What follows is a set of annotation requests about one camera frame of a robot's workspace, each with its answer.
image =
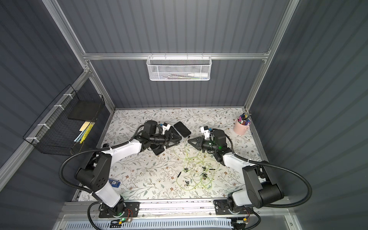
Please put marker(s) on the white wire mesh basket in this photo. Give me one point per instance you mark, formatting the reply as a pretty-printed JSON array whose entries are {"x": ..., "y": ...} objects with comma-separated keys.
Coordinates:
[{"x": 177, "y": 69}]

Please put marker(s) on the yellow sticky notes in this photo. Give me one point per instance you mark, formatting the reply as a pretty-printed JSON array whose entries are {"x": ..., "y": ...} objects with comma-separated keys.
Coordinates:
[{"x": 84, "y": 126}]

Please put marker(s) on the black wire wall basket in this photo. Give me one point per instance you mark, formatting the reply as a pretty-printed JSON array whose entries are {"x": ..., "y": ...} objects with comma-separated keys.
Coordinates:
[{"x": 55, "y": 134}]

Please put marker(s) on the green wired earphones tangle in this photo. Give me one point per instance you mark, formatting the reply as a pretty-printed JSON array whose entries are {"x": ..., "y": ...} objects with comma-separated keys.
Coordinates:
[{"x": 197, "y": 169}]

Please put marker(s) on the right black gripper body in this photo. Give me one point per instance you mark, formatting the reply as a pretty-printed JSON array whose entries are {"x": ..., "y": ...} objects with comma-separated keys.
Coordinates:
[{"x": 202, "y": 143}]

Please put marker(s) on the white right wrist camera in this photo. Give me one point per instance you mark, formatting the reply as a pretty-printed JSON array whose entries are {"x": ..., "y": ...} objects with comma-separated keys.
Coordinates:
[{"x": 206, "y": 131}]

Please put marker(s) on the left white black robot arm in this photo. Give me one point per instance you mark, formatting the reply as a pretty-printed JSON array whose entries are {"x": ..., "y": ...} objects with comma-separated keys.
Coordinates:
[{"x": 94, "y": 174}]

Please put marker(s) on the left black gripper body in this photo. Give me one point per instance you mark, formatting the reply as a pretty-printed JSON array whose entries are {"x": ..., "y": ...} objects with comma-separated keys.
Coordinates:
[{"x": 166, "y": 139}]

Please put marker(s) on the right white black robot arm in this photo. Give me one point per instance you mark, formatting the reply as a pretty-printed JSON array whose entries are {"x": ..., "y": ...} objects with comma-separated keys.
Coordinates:
[{"x": 260, "y": 190}]

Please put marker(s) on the pink pen cup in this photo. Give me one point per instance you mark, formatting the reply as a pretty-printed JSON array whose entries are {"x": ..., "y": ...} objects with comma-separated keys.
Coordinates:
[{"x": 242, "y": 124}]

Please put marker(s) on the white marker in basket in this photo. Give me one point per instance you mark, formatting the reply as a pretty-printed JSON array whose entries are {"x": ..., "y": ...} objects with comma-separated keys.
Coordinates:
[{"x": 198, "y": 75}]

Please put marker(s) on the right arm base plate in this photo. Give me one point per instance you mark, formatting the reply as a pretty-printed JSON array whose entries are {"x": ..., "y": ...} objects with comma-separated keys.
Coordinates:
[{"x": 228, "y": 207}]

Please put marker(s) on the blue-edged black smartphone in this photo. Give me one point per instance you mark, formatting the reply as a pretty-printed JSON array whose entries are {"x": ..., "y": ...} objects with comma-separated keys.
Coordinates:
[{"x": 174, "y": 135}]

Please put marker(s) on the black notebook in basket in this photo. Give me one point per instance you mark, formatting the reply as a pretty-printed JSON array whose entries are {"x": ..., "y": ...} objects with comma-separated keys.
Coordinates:
[{"x": 85, "y": 111}]

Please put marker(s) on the blue device at table edge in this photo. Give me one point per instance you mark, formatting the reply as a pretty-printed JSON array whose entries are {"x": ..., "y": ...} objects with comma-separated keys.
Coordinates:
[{"x": 114, "y": 183}]

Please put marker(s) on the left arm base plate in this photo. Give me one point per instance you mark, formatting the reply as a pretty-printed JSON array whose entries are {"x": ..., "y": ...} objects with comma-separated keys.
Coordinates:
[{"x": 121, "y": 210}]

